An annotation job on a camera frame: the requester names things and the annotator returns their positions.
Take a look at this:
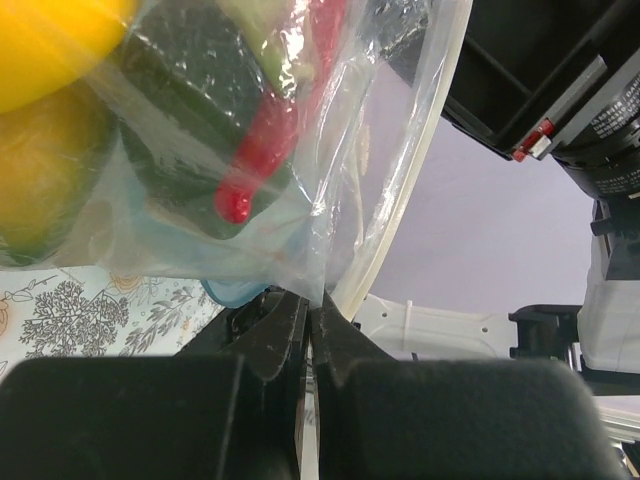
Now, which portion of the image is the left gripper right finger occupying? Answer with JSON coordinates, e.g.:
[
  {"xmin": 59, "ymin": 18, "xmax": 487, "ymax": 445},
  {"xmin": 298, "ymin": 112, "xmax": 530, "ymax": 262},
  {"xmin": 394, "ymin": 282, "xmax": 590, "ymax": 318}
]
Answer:
[{"xmin": 309, "ymin": 300, "xmax": 626, "ymax": 479}]

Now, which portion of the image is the red chili pepper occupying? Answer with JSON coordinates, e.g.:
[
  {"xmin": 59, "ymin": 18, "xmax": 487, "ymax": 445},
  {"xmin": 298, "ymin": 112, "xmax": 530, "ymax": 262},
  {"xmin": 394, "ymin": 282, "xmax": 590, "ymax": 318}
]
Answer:
[{"xmin": 213, "ymin": 1, "xmax": 348, "ymax": 224}]

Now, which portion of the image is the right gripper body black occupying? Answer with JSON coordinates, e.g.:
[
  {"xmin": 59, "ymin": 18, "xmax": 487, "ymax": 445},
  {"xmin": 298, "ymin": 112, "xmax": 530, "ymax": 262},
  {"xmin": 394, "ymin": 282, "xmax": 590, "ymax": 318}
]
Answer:
[{"xmin": 443, "ymin": 0, "xmax": 639, "ymax": 199}]

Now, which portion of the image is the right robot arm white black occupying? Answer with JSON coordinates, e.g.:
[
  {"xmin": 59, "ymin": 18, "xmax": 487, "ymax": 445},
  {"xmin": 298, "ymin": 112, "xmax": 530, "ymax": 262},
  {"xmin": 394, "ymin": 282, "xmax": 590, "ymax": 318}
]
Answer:
[{"xmin": 355, "ymin": 1, "xmax": 639, "ymax": 396}]

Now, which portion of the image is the floral table mat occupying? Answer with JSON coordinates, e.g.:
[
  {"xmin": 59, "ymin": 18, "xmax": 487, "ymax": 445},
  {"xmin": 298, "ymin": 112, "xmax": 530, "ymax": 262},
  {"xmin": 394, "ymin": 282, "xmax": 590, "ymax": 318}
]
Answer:
[{"xmin": 1, "ymin": 267, "xmax": 223, "ymax": 375}]

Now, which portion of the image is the orange green mango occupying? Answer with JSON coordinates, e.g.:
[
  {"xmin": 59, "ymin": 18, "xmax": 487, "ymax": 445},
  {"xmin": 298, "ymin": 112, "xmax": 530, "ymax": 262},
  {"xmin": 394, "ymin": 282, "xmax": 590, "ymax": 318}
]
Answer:
[{"xmin": 1, "ymin": 83, "xmax": 117, "ymax": 268}]

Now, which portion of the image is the dark green lime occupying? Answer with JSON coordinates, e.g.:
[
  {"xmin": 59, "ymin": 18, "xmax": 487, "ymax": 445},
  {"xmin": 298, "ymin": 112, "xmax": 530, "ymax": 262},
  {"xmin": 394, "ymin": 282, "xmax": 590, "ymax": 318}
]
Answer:
[{"xmin": 117, "ymin": 1, "xmax": 300, "ymax": 240}]

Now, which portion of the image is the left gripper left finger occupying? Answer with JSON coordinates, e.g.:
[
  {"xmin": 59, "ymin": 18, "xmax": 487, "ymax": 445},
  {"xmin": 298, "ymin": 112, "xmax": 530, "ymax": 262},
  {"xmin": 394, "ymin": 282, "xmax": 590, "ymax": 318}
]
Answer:
[{"xmin": 1, "ymin": 292, "xmax": 309, "ymax": 479}]

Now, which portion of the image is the clear blue plastic tray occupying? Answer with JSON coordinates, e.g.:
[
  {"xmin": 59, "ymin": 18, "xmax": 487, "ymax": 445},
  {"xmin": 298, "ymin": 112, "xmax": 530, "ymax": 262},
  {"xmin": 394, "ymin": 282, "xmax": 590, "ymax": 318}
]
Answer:
[{"xmin": 201, "ymin": 280, "xmax": 268, "ymax": 309}]

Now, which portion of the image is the clear zip top bag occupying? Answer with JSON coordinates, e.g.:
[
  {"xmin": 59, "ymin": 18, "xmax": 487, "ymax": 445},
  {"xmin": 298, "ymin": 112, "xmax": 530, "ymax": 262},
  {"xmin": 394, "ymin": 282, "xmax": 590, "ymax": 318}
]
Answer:
[{"xmin": 1, "ymin": 1, "xmax": 471, "ymax": 317}]

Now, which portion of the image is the yellow lemon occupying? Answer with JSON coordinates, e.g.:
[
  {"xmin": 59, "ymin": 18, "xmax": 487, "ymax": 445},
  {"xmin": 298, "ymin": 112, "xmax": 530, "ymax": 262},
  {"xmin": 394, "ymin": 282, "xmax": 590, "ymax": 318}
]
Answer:
[{"xmin": 1, "ymin": 0, "xmax": 141, "ymax": 113}]

